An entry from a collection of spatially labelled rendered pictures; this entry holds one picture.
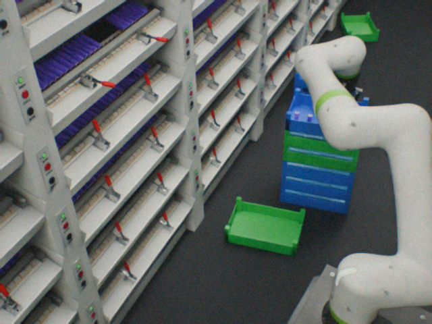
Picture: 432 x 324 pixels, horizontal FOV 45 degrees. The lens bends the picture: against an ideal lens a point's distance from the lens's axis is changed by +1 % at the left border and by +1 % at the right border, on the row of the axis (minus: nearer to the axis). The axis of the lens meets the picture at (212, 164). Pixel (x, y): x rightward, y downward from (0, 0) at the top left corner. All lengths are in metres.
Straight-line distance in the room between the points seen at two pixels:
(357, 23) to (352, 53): 2.21
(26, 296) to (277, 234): 1.15
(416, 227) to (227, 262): 0.93
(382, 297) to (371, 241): 0.91
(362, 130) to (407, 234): 0.29
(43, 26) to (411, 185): 0.97
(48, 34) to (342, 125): 0.75
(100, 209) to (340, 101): 0.76
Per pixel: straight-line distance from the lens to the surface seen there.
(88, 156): 1.46
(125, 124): 1.56
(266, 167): 2.56
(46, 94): 1.31
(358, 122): 1.40
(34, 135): 1.23
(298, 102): 2.26
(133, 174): 1.69
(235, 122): 2.53
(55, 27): 1.24
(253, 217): 2.29
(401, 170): 1.45
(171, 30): 1.66
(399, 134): 1.45
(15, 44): 1.14
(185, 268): 2.12
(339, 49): 1.79
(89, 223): 1.56
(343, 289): 1.38
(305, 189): 2.30
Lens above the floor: 1.64
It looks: 40 degrees down
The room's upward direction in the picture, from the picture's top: 2 degrees counter-clockwise
